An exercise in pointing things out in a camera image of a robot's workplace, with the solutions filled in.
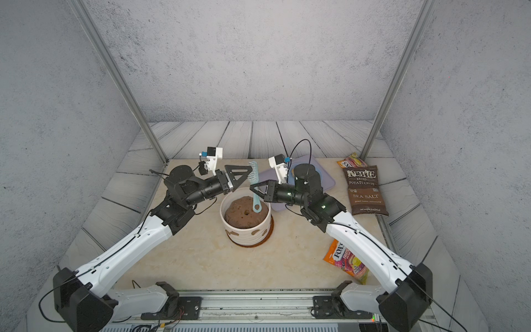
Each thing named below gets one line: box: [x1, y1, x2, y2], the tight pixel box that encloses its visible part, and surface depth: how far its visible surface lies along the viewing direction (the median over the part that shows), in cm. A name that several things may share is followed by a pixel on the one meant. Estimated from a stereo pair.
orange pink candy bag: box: [323, 239, 370, 285], surface depth 83 cm
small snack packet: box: [336, 152, 368, 169], surface depth 117 cm
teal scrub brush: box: [248, 161, 263, 214], surface depth 66 cm
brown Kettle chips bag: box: [342, 165, 390, 216], surface depth 107 cm
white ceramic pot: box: [219, 186, 272, 247], surface depth 79 cm
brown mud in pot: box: [224, 195, 269, 229], surface depth 87 cm
